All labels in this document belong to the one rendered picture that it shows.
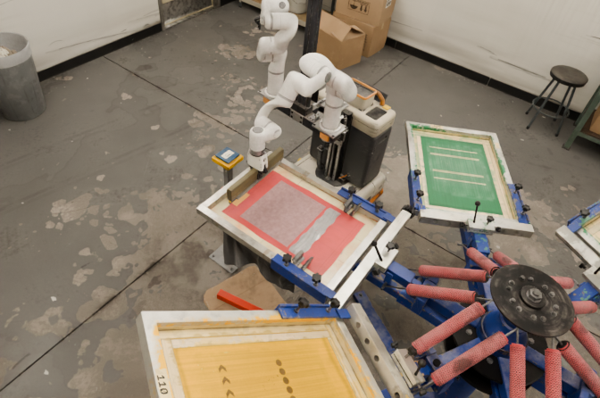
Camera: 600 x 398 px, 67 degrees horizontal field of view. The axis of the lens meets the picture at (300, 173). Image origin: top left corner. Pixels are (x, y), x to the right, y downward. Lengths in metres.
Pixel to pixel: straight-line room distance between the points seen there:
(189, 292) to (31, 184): 1.65
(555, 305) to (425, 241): 1.87
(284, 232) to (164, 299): 1.21
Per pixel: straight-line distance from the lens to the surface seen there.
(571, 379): 2.18
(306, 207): 2.36
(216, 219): 2.24
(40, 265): 3.57
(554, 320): 1.90
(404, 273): 2.10
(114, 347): 3.09
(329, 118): 2.50
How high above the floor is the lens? 2.70
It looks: 44 degrees down
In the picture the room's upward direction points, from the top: 7 degrees clockwise
